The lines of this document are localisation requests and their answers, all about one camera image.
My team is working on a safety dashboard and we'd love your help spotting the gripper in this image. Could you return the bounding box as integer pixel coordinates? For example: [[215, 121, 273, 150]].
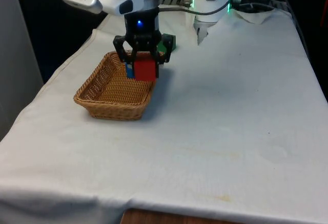
[[113, 8, 175, 79]]

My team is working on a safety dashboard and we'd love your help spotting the red cube block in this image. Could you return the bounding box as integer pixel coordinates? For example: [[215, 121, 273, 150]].
[[134, 59, 157, 82]]

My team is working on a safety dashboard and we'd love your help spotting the blue cube block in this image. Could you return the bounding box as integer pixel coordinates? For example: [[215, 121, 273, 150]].
[[125, 62, 136, 79]]

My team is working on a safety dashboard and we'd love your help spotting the wicker basket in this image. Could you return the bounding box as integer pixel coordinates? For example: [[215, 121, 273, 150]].
[[73, 50, 165, 121]]

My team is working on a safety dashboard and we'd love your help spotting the green cube block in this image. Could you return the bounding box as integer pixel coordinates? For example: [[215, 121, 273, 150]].
[[156, 32, 177, 55]]

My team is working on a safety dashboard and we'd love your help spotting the black cable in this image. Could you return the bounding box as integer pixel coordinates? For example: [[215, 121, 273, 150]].
[[231, 0, 277, 11], [158, 0, 233, 15]]

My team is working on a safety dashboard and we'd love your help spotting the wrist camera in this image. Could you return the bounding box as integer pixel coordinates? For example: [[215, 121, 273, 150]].
[[62, 0, 134, 16]]

